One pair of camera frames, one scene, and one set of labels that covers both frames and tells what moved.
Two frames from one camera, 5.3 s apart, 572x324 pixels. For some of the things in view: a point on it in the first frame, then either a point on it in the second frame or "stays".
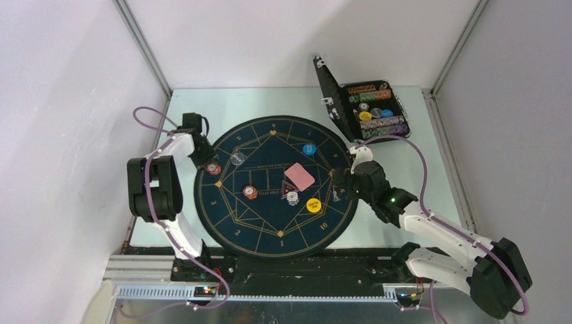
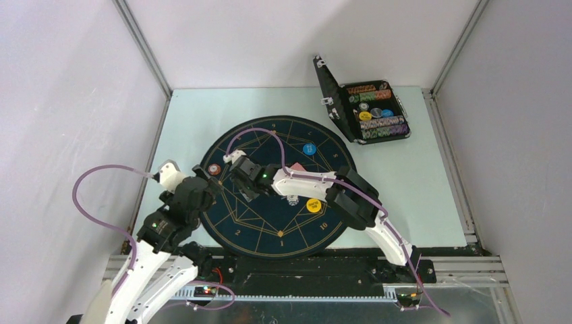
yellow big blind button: [313, 204] stays
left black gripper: [210, 156] → [214, 187]
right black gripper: [338, 176] → [248, 194]
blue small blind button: [309, 149] stays
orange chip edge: [214, 169] stays
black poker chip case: [364, 111] stays
